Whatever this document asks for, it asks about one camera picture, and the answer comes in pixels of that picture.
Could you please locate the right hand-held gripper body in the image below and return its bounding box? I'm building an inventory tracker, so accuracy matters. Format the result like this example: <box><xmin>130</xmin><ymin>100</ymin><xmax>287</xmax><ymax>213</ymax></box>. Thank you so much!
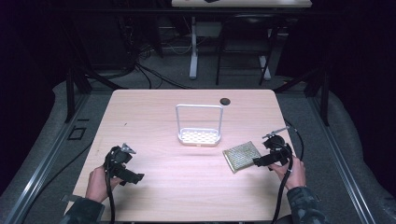
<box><xmin>262</xmin><ymin>125</ymin><xmax>294</xmax><ymax>167</ymax></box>

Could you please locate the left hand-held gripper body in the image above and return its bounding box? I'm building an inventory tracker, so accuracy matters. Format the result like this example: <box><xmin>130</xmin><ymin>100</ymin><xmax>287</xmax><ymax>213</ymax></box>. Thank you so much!
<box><xmin>104</xmin><ymin>143</ymin><xmax>137</xmax><ymax>179</ymax></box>

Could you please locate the yellow-green scouring sponge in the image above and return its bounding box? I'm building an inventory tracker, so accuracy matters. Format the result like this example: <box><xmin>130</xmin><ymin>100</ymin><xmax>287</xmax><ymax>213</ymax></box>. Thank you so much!
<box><xmin>221</xmin><ymin>140</ymin><xmax>262</xmax><ymax>175</ymax></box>

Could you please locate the person's right hand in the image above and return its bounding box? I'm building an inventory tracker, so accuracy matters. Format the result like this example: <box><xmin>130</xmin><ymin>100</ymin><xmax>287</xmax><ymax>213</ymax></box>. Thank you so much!
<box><xmin>268</xmin><ymin>155</ymin><xmax>308</xmax><ymax>191</ymax></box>

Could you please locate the person's left hand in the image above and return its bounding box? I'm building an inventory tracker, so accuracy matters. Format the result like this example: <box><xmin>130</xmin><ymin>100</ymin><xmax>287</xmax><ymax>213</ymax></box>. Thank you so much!
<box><xmin>85</xmin><ymin>164</ymin><xmax>124</xmax><ymax>203</ymax></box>

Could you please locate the black tape square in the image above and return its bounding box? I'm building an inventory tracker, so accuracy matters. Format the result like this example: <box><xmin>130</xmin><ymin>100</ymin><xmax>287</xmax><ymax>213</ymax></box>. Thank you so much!
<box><xmin>67</xmin><ymin>125</ymin><xmax>88</xmax><ymax>141</ymax></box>

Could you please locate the black metal stand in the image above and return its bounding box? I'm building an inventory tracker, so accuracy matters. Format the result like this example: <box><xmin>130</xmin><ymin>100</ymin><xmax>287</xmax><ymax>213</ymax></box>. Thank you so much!
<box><xmin>63</xmin><ymin>65</ymin><xmax>129</xmax><ymax>124</ymax></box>
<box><xmin>273</xmin><ymin>65</ymin><xmax>332</xmax><ymax>127</ymax></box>

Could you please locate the black chair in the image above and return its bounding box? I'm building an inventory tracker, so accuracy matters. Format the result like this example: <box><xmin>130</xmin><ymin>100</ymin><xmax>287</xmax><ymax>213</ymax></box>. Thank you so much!
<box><xmin>215</xmin><ymin>12</ymin><xmax>283</xmax><ymax>87</ymax></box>

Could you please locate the white background desk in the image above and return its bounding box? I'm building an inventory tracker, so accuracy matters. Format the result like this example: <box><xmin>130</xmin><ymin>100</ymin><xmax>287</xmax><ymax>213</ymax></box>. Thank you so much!
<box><xmin>170</xmin><ymin>0</ymin><xmax>313</xmax><ymax>80</ymax></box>

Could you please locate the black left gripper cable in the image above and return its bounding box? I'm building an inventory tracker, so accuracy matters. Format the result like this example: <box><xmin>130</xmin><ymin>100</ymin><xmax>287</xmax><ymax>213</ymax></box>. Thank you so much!
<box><xmin>104</xmin><ymin>152</ymin><xmax>117</xmax><ymax>224</ymax></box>

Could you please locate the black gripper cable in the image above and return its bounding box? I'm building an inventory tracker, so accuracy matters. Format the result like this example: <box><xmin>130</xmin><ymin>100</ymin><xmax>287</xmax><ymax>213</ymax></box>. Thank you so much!
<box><xmin>270</xmin><ymin>120</ymin><xmax>305</xmax><ymax>224</ymax></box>
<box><xmin>104</xmin><ymin>152</ymin><xmax>117</xmax><ymax>224</ymax></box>

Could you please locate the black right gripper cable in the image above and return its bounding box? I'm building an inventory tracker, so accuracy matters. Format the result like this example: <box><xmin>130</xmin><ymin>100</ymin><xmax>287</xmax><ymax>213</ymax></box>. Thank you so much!
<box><xmin>270</xmin><ymin>120</ymin><xmax>305</xmax><ymax>224</ymax></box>

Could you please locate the metal floor rail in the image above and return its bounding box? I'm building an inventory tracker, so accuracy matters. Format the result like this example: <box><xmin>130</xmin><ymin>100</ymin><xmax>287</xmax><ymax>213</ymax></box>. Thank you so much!
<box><xmin>307</xmin><ymin>95</ymin><xmax>378</xmax><ymax>224</ymax></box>
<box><xmin>2</xmin><ymin>92</ymin><xmax>92</xmax><ymax>224</ymax></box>

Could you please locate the white wire sponge rack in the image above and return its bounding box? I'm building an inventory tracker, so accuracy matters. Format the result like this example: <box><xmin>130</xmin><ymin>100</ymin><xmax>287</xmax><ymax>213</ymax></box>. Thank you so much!
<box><xmin>175</xmin><ymin>104</ymin><xmax>224</xmax><ymax>148</ymax></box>

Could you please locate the bundle of floor cables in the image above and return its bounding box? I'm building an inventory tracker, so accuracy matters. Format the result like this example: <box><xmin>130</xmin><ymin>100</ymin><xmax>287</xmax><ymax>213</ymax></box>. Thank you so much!
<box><xmin>116</xmin><ymin>15</ymin><xmax>195</xmax><ymax>91</ymax></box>

